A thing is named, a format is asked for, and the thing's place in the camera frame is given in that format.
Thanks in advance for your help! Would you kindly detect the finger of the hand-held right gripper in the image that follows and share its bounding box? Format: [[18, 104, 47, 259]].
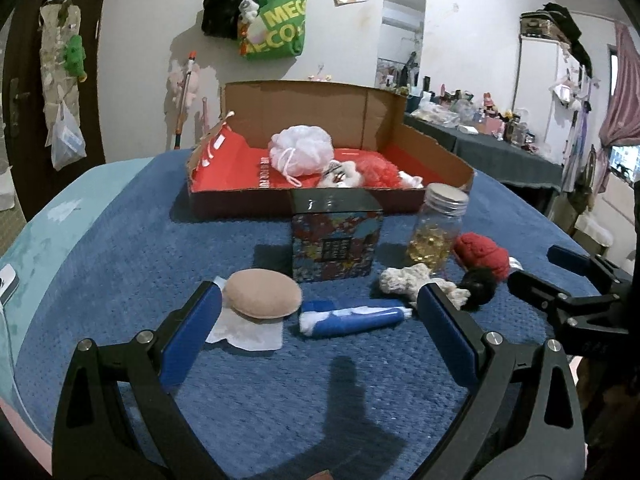
[[547, 245, 633, 286], [507, 270, 626, 331]]

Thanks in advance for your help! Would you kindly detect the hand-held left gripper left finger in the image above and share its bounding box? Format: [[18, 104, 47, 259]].
[[51, 280, 226, 480]]

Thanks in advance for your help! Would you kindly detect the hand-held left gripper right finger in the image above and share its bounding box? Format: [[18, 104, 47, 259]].
[[410, 282, 586, 480]]

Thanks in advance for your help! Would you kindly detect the black pompom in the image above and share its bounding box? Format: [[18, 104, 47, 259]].
[[457, 266, 498, 309]]

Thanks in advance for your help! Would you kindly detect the red knitted ball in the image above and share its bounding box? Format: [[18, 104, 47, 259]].
[[454, 232, 521, 281]]

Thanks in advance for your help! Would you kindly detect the white paper pouch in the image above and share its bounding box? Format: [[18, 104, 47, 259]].
[[205, 280, 285, 352]]

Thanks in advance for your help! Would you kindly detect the cream crochet piece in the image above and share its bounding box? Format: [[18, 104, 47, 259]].
[[377, 264, 471, 311]]

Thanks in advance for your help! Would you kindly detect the beige round powder puff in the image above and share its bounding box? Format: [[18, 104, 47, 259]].
[[223, 269, 303, 320]]

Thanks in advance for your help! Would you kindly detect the blue and white roll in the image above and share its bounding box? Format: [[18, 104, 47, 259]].
[[298, 299, 413, 338]]

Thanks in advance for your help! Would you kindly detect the red mesh bath loofah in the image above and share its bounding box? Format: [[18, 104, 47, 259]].
[[330, 147, 401, 191]]

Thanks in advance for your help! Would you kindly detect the white plush sheep keychain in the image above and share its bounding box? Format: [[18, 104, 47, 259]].
[[320, 160, 371, 189]]

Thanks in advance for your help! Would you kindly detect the white mesh bath loofah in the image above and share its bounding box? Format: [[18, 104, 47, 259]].
[[269, 125, 335, 186]]

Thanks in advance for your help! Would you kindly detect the cardboard box with red lining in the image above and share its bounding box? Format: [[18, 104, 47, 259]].
[[186, 80, 476, 221]]

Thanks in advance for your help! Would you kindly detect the glass jar with silver lid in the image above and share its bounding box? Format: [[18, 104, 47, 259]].
[[406, 183, 470, 276]]

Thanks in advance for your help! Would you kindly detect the table with dark cloth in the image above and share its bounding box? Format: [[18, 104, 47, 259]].
[[402, 112, 566, 196]]

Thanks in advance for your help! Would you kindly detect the blue textured blanket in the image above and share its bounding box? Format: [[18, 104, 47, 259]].
[[10, 147, 640, 480]]

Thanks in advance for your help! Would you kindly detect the patterned tin box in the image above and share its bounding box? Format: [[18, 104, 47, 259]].
[[290, 191, 385, 283]]

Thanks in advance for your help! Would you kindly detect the pink curtain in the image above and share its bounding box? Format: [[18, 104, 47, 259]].
[[597, 22, 640, 146]]

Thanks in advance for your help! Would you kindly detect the white wardrobe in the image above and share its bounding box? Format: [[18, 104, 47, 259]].
[[512, 35, 601, 191]]

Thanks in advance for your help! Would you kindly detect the light blue bed sheet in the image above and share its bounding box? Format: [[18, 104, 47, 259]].
[[0, 157, 156, 411]]

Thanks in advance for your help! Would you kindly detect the white flat device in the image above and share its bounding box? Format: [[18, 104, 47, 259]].
[[0, 265, 18, 303]]

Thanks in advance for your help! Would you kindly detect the pink bed sheet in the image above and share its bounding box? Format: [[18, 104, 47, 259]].
[[0, 400, 53, 476]]

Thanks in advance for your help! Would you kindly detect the clear plastic bag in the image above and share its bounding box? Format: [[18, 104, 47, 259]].
[[50, 101, 87, 171]]

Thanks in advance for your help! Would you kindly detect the brown suitcase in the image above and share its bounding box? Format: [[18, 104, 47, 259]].
[[519, 10, 561, 38]]

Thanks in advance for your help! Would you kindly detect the stick with orange cap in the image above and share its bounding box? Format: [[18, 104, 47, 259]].
[[172, 51, 197, 150]]

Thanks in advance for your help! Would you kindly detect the black bag on wardrobe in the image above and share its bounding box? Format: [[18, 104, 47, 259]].
[[542, 2, 583, 41]]

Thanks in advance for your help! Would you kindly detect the pink plush pig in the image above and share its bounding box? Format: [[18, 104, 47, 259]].
[[169, 62, 201, 111]]

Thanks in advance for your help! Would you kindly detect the dark brown door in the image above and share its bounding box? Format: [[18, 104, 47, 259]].
[[0, 0, 118, 166]]

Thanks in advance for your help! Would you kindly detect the green plush dinosaur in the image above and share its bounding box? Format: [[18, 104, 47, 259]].
[[64, 34, 87, 81]]

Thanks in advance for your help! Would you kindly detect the beige hanging organiser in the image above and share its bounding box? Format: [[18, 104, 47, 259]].
[[39, 2, 83, 116]]

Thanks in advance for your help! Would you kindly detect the green tote bag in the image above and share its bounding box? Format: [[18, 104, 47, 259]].
[[240, 0, 308, 61]]

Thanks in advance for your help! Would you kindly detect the black backpack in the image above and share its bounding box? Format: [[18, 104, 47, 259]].
[[201, 0, 251, 38]]

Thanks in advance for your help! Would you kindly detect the metal door handle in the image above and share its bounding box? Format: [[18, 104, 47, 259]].
[[7, 79, 26, 138]]

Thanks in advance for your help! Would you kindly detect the wall mirror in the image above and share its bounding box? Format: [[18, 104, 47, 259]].
[[376, 0, 427, 91]]

